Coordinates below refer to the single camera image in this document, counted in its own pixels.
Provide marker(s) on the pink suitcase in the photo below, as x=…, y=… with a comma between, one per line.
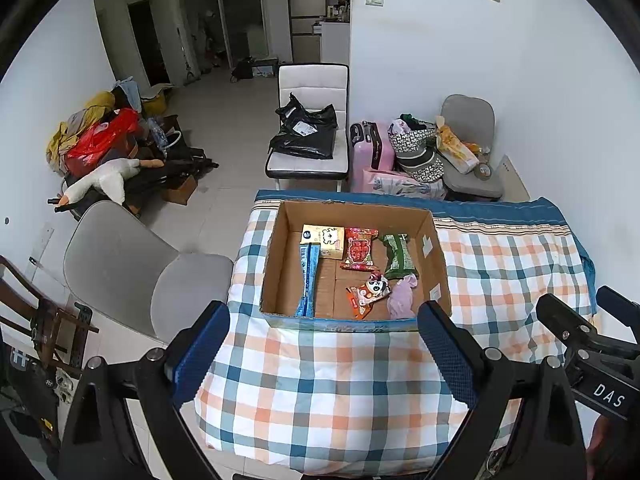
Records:
x=380, y=152

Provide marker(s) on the white goose plush toy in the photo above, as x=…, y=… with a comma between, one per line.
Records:
x=107, y=177

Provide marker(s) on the green snack packet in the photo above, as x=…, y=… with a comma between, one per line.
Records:
x=397, y=257

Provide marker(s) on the wooden rack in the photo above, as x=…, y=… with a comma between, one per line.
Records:
x=50, y=320

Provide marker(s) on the patterned tote bag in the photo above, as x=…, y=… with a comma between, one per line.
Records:
x=415, y=145

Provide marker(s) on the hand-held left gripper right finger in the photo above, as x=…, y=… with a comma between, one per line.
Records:
x=450, y=355

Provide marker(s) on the panda print snack packet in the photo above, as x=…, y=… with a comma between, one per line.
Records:
x=370, y=292

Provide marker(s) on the yellow cloth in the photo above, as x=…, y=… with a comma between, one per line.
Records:
x=97, y=102

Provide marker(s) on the pink printed bag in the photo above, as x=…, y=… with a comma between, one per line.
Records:
x=395, y=182

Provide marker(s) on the pink plastic packet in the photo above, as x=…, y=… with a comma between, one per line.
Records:
x=401, y=300

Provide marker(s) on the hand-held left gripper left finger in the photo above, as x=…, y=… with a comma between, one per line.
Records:
x=200, y=355

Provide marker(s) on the red plastic bag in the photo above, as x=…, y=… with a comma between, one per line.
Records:
x=100, y=140

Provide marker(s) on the plaid blanket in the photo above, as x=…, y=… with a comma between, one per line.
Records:
x=325, y=385

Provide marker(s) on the grey cushioned chair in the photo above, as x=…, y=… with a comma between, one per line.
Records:
x=467, y=110

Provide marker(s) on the yellow bin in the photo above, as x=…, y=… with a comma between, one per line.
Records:
x=155, y=105

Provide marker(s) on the long blue packet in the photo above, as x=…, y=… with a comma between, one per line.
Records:
x=309, y=280

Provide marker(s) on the black backpack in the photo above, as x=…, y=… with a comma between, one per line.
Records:
x=243, y=70

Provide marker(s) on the white board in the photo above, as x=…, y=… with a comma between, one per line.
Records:
x=515, y=182

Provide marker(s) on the black folding stand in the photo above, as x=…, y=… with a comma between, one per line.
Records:
x=170, y=167

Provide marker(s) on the white padded chair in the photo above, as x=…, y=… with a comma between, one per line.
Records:
x=312, y=82

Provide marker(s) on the grey shell chair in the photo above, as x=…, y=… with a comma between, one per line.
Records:
x=115, y=250

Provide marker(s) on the small cardboard box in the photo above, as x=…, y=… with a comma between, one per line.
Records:
x=177, y=190

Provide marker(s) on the red snack packet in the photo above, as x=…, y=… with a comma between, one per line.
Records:
x=359, y=250

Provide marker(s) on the yellow white plastic bag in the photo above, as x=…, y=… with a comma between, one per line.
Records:
x=455, y=150

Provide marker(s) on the tape roll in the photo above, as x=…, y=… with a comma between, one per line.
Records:
x=483, y=171

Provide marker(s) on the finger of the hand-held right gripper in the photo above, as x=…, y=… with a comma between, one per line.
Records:
x=565, y=320
x=617, y=305

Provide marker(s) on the white cabinet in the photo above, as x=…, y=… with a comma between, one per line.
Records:
x=335, y=42

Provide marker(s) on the yellow snack box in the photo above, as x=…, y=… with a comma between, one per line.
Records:
x=325, y=240

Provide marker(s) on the light blue cloth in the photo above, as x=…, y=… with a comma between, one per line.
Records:
x=129, y=91

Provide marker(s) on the black plastic bag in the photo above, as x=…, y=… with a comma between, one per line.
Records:
x=305, y=142

